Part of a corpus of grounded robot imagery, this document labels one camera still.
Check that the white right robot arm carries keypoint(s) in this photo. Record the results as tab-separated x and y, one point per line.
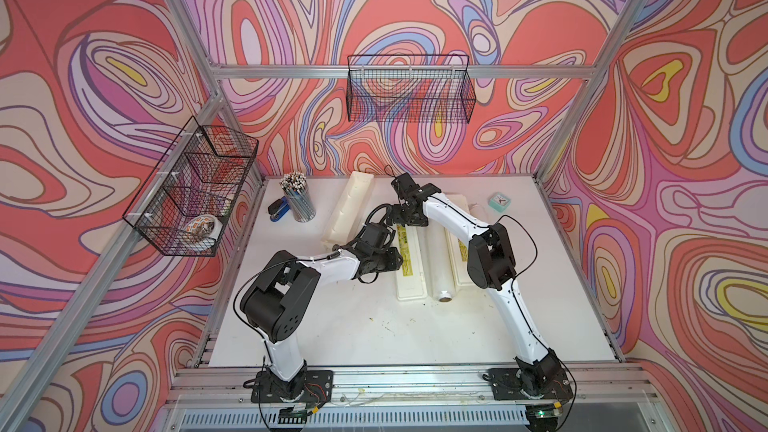
491	266

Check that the aluminium front rail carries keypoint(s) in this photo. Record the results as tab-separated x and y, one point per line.
606	397

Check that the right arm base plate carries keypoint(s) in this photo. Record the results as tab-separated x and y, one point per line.
510	384

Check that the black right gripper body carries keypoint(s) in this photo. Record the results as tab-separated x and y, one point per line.
401	214

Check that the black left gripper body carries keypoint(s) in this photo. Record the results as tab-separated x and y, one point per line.
384	261

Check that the black wire basket back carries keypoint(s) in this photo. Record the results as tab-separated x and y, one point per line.
410	88

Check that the tape roll in basket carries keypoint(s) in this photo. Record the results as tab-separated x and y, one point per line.
201	232

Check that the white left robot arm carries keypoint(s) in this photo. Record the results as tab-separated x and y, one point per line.
277	299

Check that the black wire basket left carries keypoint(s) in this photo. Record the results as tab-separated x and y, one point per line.
202	171

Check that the black wire basket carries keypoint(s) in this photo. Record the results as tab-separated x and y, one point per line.
410	88
202	171

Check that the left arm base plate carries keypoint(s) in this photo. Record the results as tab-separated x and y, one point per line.
314	386

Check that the cup of pencils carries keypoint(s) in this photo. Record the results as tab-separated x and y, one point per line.
296	192

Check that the cream plastic wrap dispenser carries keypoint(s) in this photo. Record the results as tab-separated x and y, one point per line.
410	279

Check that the white plastic wrap roll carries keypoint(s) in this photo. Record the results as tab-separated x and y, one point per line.
439	269

